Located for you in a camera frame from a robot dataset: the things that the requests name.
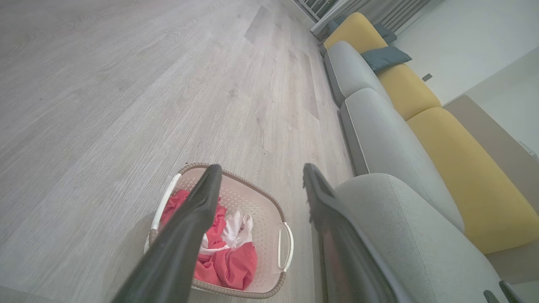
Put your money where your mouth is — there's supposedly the grey fabric sofa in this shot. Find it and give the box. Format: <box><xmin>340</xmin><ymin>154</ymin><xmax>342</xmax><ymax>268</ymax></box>
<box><xmin>322</xmin><ymin>41</ymin><xmax>512</xmax><ymax>303</ymax></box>

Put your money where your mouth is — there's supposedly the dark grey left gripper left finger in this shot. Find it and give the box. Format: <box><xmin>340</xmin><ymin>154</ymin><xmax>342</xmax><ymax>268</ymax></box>
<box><xmin>112</xmin><ymin>164</ymin><xmax>223</xmax><ymax>303</ymax></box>

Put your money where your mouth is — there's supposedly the grey pleated curtain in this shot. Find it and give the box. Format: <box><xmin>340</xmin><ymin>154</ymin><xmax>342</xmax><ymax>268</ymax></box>
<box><xmin>311</xmin><ymin>0</ymin><xmax>432</xmax><ymax>39</ymax></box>

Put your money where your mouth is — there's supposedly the cream perforated laundry basket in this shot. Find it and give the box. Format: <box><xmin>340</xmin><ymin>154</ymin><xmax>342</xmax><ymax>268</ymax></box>
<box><xmin>144</xmin><ymin>162</ymin><xmax>294</xmax><ymax>299</ymax></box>

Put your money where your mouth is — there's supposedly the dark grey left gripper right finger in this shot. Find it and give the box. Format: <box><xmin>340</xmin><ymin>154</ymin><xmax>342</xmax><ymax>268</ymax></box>
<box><xmin>303</xmin><ymin>163</ymin><xmax>412</xmax><ymax>303</ymax></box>

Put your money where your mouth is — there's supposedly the red cloth garment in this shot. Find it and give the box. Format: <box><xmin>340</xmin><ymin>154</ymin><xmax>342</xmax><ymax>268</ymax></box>
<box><xmin>160</xmin><ymin>189</ymin><xmax>258</xmax><ymax>291</ymax></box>

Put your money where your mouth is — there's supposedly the teal throw pillow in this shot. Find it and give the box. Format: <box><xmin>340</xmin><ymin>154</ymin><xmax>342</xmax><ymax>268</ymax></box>
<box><xmin>373</xmin><ymin>23</ymin><xmax>398</xmax><ymax>45</ymax></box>
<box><xmin>328</xmin><ymin>16</ymin><xmax>348</xmax><ymax>33</ymax></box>
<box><xmin>361</xmin><ymin>45</ymin><xmax>413</xmax><ymax>72</ymax></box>

